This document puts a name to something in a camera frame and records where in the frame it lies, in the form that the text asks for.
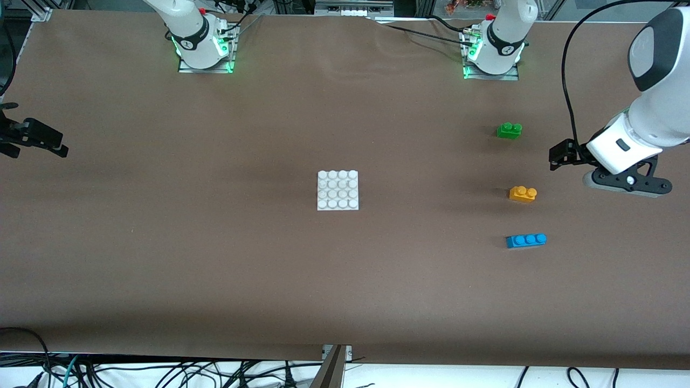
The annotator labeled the white studded base plate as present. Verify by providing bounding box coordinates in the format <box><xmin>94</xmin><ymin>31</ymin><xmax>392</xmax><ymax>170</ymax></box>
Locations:
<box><xmin>316</xmin><ymin>170</ymin><xmax>360</xmax><ymax>211</ymax></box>

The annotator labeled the blue three-stud block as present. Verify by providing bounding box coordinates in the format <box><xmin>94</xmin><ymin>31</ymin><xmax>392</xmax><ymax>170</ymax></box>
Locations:
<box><xmin>506</xmin><ymin>233</ymin><xmax>548</xmax><ymax>250</ymax></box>

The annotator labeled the small orange red object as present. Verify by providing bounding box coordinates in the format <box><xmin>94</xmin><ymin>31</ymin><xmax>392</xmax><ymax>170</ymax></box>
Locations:
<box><xmin>446</xmin><ymin>0</ymin><xmax>486</xmax><ymax>14</ymax></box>

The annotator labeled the white power strip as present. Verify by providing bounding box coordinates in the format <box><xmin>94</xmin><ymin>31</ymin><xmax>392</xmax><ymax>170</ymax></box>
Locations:
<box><xmin>315</xmin><ymin>0</ymin><xmax>394</xmax><ymax>18</ymax></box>

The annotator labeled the brown table mat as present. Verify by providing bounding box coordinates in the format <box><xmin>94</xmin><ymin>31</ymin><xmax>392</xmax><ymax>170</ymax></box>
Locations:
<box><xmin>0</xmin><ymin>9</ymin><xmax>690</xmax><ymax>372</ymax></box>

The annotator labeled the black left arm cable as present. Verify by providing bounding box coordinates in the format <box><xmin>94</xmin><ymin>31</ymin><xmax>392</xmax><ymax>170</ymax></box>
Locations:
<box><xmin>562</xmin><ymin>0</ymin><xmax>677</xmax><ymax>151</ymax></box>

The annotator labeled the aluminium frame corner profile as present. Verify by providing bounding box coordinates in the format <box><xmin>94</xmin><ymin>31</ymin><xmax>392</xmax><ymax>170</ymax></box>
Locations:
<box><xmin>30</xmin><ymin>0</ymin><xmax>73</xmax><ymax>22</ymax></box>

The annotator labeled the aluminium frame post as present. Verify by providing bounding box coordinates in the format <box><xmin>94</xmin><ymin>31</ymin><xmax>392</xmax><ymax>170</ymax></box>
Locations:
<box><xmin>539</xmin><ymin>0</ymin><xmax>567</xmax><ymax>22</ymax></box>

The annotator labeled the short black base cable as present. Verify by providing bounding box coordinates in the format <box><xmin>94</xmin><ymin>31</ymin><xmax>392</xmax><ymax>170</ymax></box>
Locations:
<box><xmin>429</xmin><ymin>13</ymin><xmax>475</xmax><ymax>33</ymax></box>

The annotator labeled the long black base cable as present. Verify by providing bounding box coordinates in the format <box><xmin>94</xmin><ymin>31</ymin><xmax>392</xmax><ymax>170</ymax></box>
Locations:
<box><xmin>376</xmin><ymin>22</ymin><xmax>475</xmax><ymax>46</ymax></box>

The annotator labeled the black looped floor cable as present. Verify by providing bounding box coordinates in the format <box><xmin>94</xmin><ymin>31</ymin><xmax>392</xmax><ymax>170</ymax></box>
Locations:
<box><xmin>0</xmin><ymin>327</ymin><xmax>52</xmax><ymax>388</ymax></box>

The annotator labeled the teal floor cable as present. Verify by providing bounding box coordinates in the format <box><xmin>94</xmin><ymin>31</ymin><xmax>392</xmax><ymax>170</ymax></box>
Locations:
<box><xmin>62</xmin><ymin>355</ymin><xmax>80</xmax><ymax>388</ymax></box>

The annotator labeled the black floor cable bundle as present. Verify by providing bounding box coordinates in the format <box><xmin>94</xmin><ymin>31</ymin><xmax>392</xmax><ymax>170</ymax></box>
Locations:
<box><xmin>81</xmin><ymin>360</ymin><xmax>324</xmax><ymax>388</ymax></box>

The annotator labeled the dark frame post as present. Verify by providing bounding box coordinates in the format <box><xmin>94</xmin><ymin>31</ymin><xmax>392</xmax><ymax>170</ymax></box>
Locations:
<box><xmin>309</xmin><ymin>345</ymin><xmax>347</xmax><ymax>388</ymax></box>

